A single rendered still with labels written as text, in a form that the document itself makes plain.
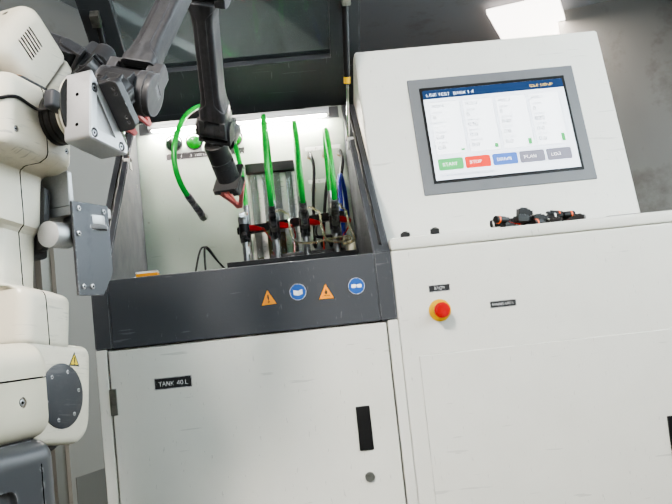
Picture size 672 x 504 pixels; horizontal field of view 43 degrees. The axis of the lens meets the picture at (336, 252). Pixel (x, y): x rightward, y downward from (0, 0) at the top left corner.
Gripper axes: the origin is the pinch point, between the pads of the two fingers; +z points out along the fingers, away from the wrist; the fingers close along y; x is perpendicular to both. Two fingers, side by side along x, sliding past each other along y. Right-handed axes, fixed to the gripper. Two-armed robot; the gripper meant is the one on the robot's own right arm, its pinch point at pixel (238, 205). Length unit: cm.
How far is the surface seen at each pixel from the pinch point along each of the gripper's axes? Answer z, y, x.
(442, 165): 10, 19, -51
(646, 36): 274, 523, -198
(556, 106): 9, 38, -83
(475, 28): 259, 561, -53
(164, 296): -1.6, -32.9, 12.0
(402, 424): 32, -49, -38
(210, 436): 23, -55, 4
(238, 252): 29.3, 15.6, 12.1
